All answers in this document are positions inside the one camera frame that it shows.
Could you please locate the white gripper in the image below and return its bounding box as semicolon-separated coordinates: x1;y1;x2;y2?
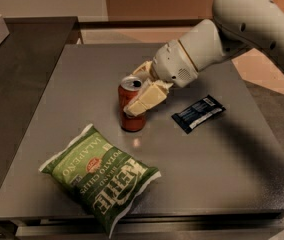
123;40;198;117

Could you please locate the red coke can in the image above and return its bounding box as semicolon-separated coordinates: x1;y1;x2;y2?
118;76;146;132

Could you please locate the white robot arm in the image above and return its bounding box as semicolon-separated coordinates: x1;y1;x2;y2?
124;0;284;116

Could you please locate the green jalapeno chip bag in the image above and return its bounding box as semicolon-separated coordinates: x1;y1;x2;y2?
39;124;161;235

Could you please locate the black snack bar wrapper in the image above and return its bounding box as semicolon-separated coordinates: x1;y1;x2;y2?
172;95;225;134

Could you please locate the dark side counter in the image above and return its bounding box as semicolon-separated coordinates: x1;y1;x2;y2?
0;16;80;188

